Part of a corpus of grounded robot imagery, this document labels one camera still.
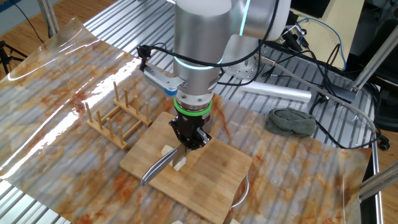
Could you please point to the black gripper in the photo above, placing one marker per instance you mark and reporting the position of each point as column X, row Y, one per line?
column 192, row 126

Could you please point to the steel cleaver knife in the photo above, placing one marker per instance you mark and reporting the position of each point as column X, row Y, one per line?
column 158, row 169

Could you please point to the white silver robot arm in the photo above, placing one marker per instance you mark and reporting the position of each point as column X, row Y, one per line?
column 199, row 46

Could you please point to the speckled white radish piece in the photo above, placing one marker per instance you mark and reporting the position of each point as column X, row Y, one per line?
column 167, row 150

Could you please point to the long white radish wedge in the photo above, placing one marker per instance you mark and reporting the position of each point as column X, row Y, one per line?
column 177, row 222

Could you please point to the white radish chunk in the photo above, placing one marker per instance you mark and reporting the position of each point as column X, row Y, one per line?
column 235, row 221

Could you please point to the bamboo cutting board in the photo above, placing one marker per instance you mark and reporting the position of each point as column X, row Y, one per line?
column 211, row 180

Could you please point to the wooden peg rack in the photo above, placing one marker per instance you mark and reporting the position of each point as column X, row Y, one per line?
column 105, row 133

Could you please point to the silver mounting plate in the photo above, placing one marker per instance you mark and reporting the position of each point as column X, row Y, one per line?
column 242, row 62

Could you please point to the grey green rag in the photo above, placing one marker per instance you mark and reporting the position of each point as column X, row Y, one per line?
column 290, row 123

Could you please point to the marble pattern plastic mat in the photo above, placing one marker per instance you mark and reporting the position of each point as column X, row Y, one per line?
column 295, row 174

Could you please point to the beige desk panel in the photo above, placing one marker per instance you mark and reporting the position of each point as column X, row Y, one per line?
column 326, row 18

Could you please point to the black wheeled chair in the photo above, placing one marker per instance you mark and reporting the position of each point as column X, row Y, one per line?
column 388, row 102

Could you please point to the black tripod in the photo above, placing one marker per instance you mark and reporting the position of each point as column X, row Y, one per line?
column 2, row 51

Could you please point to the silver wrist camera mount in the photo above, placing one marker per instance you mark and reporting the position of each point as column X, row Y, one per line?
column 161, row 81

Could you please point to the black exterior camera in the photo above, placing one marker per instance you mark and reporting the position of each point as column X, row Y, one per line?
column 290, row 39

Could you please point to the aluminium frame post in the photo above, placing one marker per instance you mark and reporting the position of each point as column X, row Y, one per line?
column 49, row 18
column 379, row 182
column 373, row 62

